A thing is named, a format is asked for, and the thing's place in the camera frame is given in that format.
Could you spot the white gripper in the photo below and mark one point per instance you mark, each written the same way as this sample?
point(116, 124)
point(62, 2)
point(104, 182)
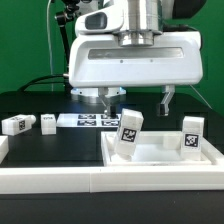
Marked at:
point(99, 61)

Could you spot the white square table top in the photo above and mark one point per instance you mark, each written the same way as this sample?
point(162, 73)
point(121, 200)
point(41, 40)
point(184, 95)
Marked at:
point(158, 148)

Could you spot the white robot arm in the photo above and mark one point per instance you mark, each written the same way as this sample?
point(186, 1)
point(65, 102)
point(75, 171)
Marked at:
point(127, 44)

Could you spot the white U-shaped obstacle fence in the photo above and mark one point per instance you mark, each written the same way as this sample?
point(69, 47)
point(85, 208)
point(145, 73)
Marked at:
point(110, 178)

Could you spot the white marker base plate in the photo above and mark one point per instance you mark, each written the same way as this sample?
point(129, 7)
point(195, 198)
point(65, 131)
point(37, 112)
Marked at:
point(87, 120)

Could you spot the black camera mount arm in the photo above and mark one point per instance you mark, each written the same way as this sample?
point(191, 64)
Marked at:
point(64, 17)

